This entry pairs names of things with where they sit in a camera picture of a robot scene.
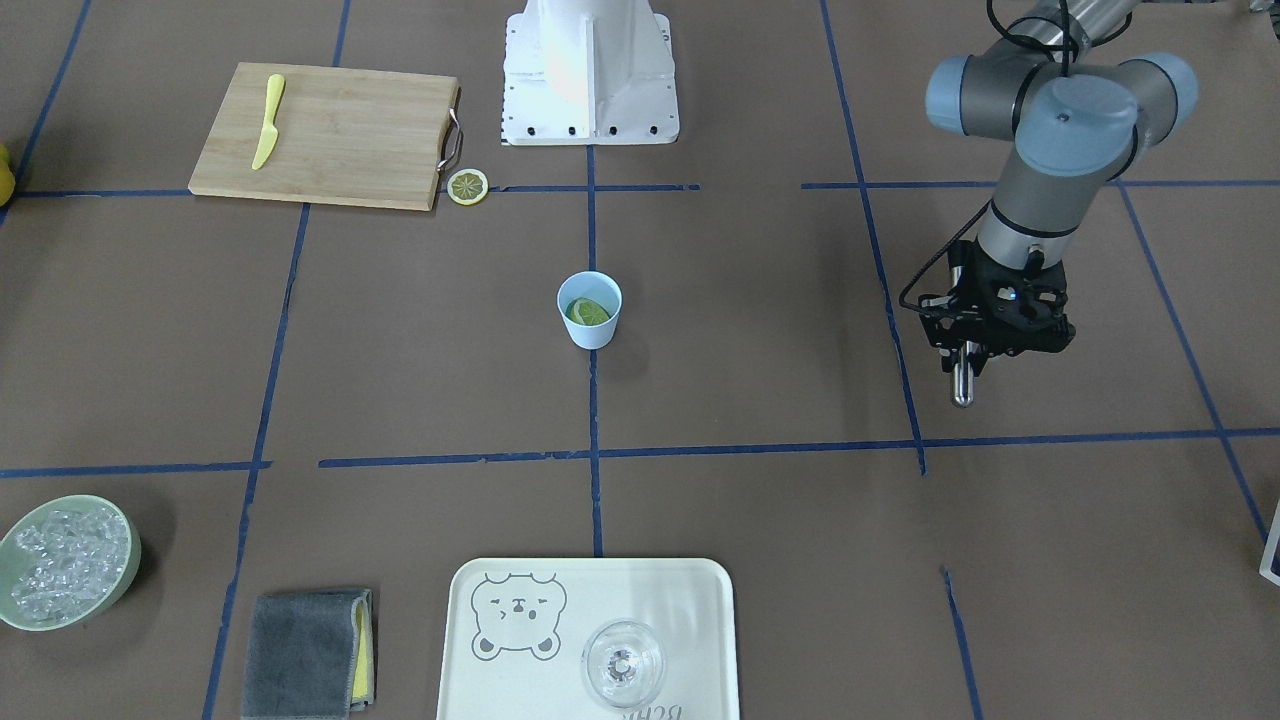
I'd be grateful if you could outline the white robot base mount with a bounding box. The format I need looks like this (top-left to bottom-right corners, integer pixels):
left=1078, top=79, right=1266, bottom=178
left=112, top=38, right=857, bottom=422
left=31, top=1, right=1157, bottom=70
left=500, top=1, right=681, bottom=147

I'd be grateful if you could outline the yellow plastic knife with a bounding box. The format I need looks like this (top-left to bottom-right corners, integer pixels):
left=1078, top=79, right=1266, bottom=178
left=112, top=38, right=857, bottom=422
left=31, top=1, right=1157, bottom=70
left=250, top=73, right=285, bottom=170

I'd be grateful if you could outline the green bowl of ice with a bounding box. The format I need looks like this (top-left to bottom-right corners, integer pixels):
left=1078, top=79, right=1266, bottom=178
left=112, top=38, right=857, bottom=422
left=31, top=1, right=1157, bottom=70
left=1, top=495, right=142, bottom=632

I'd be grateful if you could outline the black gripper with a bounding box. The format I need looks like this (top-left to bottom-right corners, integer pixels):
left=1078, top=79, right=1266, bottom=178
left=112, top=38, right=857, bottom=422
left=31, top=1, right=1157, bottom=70
left=918, top=241, right=1076, bottom=379

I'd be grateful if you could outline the clear wine glass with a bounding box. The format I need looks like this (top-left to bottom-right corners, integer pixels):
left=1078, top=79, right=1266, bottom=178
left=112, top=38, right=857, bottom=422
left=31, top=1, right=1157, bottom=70
left=580, top=619, right=667, bottom=711

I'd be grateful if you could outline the bamboo cutting board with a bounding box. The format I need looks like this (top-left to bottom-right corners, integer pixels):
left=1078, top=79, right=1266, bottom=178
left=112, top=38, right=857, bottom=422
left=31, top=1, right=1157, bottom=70
left=188, top=61, right=461, bottom=211

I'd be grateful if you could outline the whole yellow lemon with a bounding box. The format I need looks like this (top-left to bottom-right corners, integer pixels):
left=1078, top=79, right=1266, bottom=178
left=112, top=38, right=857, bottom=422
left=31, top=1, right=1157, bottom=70
left=0, top=143, right=17, bottom=208

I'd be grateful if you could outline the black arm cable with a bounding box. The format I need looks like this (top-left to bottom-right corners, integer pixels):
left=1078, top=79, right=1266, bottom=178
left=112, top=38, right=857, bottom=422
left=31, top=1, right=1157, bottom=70
left=899, top=234, right=977, bottom=316

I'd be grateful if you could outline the grey folded cloth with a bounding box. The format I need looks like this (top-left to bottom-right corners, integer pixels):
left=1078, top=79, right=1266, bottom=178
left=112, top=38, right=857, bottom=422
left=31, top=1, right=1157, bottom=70
left=239, top=587, right=376, bottom=719

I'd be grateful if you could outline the light blue plastic cup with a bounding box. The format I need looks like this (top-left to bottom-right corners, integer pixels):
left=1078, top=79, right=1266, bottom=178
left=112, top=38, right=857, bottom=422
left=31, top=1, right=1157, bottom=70
left=556, top=272, right=623, bottom=350

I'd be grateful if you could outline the cream bear serving tray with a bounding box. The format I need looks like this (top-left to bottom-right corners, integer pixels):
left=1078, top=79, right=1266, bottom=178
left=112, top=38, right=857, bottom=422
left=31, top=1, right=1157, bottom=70
left=436, top=559, right=741, bottom=719

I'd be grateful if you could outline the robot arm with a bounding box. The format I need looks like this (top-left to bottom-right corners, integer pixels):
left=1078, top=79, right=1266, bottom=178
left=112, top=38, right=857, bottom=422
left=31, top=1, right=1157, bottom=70
left=899, top=1, right=1201, bottom=406

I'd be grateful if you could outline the white wire cup rack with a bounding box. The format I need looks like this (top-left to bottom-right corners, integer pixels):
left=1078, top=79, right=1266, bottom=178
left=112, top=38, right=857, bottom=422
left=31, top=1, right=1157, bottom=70
left=1258, top=505, right=1280, bottom=587

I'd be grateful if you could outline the yellow lemon half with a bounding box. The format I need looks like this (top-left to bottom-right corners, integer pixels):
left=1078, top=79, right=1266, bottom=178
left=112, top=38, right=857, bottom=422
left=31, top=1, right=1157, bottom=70
left=564, top=297, right=613, bottom=327

